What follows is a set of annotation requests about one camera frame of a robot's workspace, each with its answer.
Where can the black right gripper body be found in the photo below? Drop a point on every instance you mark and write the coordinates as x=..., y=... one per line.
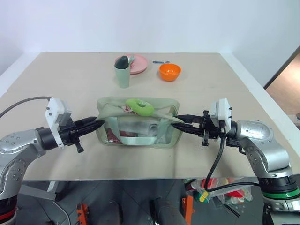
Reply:
x=212, y=131

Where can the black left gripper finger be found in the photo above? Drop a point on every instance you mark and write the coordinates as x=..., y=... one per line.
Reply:
x=92, y=127
x=86, y=120

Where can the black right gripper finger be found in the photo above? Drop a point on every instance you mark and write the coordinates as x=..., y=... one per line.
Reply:
x=189, y=118
x=188, y=130

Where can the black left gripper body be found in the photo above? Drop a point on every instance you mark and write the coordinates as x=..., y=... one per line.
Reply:
x=69, y=136

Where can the green pouch with clear window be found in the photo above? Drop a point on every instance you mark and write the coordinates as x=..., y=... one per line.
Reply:
x=138, y=139

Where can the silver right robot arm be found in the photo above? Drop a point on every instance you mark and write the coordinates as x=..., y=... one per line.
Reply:
x=264, y=140

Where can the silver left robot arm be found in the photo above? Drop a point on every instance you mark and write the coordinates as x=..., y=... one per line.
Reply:
x=16, y=145

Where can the red packet inside pouch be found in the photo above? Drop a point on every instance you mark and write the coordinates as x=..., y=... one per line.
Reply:
x=113, y=136

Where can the white cloth inside pouch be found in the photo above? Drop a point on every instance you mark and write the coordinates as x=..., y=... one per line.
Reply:
x=152, y=129

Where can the orange bowl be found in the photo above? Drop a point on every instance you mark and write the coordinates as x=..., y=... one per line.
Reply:
x=170, y=72

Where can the pale green cup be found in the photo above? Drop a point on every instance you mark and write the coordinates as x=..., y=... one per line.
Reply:
x=122, y=77

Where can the blue small utensil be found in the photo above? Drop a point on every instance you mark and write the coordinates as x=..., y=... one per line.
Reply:
x=158, y=62

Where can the clear bag of colourful toys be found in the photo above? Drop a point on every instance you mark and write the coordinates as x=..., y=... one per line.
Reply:
x=236, y=194

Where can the dark green avocado toy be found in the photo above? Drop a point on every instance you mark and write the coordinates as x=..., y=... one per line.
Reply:
x=121, y=62

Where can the pink plate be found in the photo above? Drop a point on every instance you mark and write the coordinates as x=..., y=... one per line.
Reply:
x=139, y=64

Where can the pale green spoon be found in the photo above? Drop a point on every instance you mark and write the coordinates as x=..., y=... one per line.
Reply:
x=131, y=59

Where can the orange metal stand leg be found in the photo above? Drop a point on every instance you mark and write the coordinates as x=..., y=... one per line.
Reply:
x=81, y=213
x=188, y=208

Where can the dark rounded shape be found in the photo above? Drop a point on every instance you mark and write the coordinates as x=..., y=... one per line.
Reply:
x=168, y=212

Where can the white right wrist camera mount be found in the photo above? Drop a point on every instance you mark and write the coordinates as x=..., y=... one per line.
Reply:
x=220, y=110

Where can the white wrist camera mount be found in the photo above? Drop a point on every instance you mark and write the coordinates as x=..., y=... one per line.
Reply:
x=54, y=110
x=220, y=110

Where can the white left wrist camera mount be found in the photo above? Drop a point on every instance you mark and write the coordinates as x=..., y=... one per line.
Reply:
x=54, y=110

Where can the white table frame bracket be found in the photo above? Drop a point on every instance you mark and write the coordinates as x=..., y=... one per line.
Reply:
x=39, y=189

